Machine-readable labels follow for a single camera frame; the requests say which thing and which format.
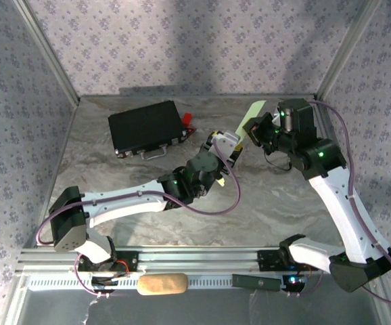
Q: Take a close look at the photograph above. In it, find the white slotted cable duct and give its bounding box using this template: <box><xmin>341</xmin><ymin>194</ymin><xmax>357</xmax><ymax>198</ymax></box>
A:
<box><xmin>26</xmin><ymin>273</ymin><xmax>284</xmax><ymax>291</ymax></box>

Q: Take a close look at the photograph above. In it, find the aluminium corner post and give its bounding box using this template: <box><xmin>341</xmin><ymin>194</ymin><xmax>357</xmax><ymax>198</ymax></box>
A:
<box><xmin>313</xmin><ymin>0</ymin><xmax>384</xmax><ymax>102</ymax></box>
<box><xmin>12</xmin><ymin>0</ymin><xmax>81</xmax><ymax>104</ymax></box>

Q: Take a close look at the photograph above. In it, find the tan oblong sponge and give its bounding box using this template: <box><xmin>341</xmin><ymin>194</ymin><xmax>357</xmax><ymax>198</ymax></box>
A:
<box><xmin>137</xmin><ymin>272</ymin><xmax>189</xmax><ymax>297</ymax></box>

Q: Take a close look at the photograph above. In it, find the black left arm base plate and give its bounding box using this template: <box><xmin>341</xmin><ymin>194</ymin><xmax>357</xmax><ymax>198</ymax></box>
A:
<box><xmin>73</xmin><ymin>249</ymin><xmax>139</xmax><ymax>274</ymax></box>

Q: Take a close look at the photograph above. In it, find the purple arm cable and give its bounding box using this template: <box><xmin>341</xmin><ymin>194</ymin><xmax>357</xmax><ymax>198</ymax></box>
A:
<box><xmin>34</xmin><ymin>142</ymin><xmax>242</xmax><ymax>301</ymax></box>
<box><xmin>285</xmin><ymin>100</ymin><xmax>391</xmax><ymax>307</ymax></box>

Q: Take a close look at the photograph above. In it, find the black controller board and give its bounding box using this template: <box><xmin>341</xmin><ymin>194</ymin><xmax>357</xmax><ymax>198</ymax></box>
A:
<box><xmin>90</xmin><ymin>276</ymin><xmax>131</xmax><ymax>292</ymax></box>
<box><xmin>281</xmin><ymin>274</ymin><xmax>310</xmax><ymax>294</ymax></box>

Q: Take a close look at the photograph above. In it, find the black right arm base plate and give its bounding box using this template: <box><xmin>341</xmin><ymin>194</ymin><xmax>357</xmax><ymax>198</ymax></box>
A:
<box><xmin>256</xmin><ymin>249</ymin><xmax>304</xmax><ymax>274</ymax></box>

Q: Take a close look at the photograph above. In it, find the aluminium frame rail with slots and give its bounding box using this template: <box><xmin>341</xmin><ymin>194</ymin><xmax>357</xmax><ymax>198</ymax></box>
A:
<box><xmin>14</xmin><ymin>246</ymin><xmax>338</xmax><ymax>276</ymax></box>

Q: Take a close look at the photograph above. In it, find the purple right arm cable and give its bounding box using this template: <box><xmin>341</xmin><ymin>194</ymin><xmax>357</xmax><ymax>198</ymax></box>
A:
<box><xmin>285</xmin><ymin>100</ymin><xmax>391</xmax><ymax>307</ymax></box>

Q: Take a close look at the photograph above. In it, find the black briefcase with metal handle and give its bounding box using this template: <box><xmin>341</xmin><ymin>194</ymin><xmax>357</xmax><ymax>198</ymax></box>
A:
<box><xmin>107</xmin><ymin>100</ymin><xmax>189</xmax><ymax>160</ymax></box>

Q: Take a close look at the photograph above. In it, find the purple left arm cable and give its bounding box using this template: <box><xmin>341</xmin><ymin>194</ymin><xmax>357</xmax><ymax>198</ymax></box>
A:
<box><xmin>34</xmin><ymin>142</ymin><xmax>242</xmax><ymax>301</ymax></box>

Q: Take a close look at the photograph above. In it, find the thin black wire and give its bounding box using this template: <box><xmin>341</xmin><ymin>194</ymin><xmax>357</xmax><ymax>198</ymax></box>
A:
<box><xmin>262</xmin><ymin>148</ymin><xmax>294</xmax><ymax>172</ymax></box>

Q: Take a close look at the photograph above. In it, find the dark rectangular bar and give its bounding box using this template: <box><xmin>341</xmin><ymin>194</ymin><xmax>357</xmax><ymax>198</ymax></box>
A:
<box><xmin>231</xmin><ymin>273</ymin><xmax>282</xmax><ymax>293</ymax></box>

